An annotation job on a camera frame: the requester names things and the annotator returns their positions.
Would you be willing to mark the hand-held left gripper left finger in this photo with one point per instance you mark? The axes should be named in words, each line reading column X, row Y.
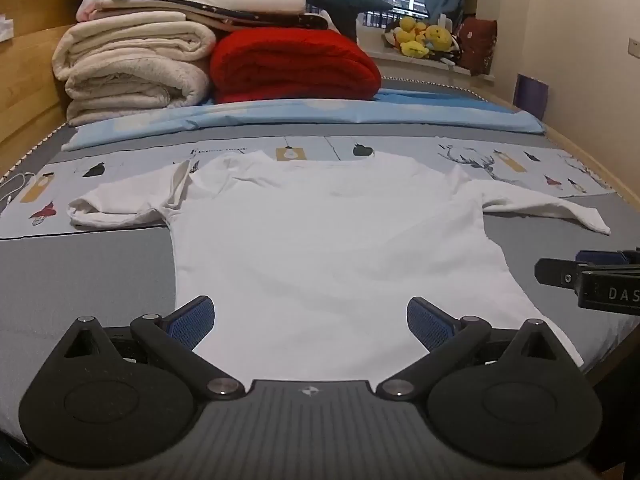
column 197, row 322

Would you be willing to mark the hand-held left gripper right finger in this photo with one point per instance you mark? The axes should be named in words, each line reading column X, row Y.
column 429, row 325

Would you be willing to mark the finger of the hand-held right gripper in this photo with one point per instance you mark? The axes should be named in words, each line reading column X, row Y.
column 600, row 256
column 555, row 271

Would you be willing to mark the white t-shirt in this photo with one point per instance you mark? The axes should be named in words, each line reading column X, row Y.
column 325, row 240

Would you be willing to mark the printed bed sheet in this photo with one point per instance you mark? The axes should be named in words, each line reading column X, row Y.
column 410, row 152

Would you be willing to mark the purple bag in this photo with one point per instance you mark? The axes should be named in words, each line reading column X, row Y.
column 532, row 95

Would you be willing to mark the light blue sheet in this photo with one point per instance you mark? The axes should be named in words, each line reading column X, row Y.
column 300, row 112

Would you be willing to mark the dark red bag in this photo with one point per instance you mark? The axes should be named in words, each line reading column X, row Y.
column 477, row 45

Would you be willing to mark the striped plush toy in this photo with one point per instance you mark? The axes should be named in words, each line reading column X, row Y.
column 452, row 50

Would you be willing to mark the yellow plush toy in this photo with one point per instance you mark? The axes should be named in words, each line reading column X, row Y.
column 414, row 35
column 439, row 37

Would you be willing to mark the cream folded blanket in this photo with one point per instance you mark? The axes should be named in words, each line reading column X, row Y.
column 135, row 65

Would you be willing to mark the white plastic object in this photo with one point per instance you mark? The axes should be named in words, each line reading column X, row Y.
column 446, row 21

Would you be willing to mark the red folded blanket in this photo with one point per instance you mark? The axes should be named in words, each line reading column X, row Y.
column 295, row 65

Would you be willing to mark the dark patterned folded cloth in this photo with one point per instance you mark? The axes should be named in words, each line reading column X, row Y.
column 280, row 20

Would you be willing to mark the white box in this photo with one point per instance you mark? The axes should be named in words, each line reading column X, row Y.
column 5, row 29

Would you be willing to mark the wall socket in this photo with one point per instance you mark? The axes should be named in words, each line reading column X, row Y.
column 635, row 47

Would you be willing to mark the wooden bed frame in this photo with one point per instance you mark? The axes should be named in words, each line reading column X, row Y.
column 30, row 85

